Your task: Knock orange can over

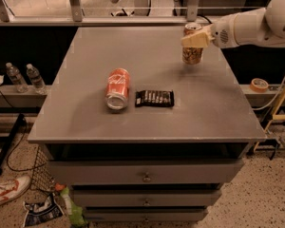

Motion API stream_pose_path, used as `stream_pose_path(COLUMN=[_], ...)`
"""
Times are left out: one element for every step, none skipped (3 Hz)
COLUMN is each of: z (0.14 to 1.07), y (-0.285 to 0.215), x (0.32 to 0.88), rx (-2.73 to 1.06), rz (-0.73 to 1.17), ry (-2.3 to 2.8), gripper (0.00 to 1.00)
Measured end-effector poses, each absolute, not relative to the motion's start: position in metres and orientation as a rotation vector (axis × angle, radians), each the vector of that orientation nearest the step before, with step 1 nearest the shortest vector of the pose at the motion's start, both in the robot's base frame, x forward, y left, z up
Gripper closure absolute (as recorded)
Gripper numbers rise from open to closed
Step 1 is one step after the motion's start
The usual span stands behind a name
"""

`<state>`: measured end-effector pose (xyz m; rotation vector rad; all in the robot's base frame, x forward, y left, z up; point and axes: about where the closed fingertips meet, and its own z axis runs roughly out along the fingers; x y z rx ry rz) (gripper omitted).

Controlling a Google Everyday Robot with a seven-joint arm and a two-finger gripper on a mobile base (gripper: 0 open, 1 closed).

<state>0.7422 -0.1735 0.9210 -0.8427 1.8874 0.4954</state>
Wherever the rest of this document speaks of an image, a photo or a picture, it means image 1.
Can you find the clear water bottle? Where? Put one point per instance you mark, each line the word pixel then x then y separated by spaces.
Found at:
pixel 16 77
pixel 36 79

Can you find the black floor stand leg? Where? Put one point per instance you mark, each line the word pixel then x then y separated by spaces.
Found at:
pixel 7 141

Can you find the dark crumpled chip bag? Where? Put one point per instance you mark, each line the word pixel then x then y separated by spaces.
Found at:
pixel 41 212

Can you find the grey drawer cabinet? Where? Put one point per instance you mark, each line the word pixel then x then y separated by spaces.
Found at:
pixel 211 118

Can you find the red cola can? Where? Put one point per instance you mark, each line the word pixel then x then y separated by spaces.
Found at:
pixel 117 89

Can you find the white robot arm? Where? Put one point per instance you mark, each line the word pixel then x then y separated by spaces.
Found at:
pixel 263 27

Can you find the middle grey drawer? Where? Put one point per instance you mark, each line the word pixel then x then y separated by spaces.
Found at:
pixel 145 198

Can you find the wire mesh basket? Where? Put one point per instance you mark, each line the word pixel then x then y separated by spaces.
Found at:
pixel 41 178

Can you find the white red sneaker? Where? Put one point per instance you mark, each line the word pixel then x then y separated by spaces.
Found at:
pixel 13 189

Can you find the right clear water bottle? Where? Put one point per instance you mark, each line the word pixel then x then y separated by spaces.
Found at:
pixel 36 79

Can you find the left clear water bottle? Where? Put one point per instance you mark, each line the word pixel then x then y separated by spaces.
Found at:
pixel 16 77

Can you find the grey metal railing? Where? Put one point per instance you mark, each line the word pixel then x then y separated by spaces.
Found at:
pixel 76 12

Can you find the bottom grey drawer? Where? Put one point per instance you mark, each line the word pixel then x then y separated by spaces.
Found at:
pixel 140 215

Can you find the orange gold soda can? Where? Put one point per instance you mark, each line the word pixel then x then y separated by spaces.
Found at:
pixel 191 55

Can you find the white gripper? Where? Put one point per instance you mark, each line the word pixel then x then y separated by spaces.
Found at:
pixel 222 33

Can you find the green plastic bottle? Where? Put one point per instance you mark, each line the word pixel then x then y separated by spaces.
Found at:
pixel 75 213

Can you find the black snack bar packet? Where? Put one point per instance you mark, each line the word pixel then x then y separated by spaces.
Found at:
pixel 154 98

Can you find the roll of tan tape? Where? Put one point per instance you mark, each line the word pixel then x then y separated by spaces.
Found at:
pixel 259 85

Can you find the grey drawer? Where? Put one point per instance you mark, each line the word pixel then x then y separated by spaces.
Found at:
pixel 143 172
pixel 140 215
pixel 145 198

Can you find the yellow metal frame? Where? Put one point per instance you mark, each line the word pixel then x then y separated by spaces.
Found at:
pixel 274 115

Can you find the top grey drawer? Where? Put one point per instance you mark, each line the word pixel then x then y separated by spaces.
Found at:
pixel 143 172

